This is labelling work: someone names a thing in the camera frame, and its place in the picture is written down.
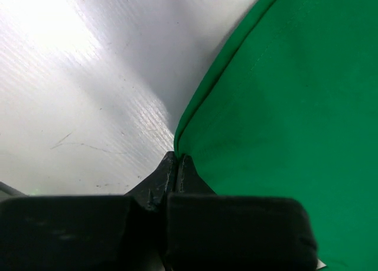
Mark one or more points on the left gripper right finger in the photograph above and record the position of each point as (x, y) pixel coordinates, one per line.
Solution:
(206, 231)

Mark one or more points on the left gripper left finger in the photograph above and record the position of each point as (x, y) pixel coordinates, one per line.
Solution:
(88, 232)

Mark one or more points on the green t-shirt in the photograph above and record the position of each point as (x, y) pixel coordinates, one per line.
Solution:
(289, 108)

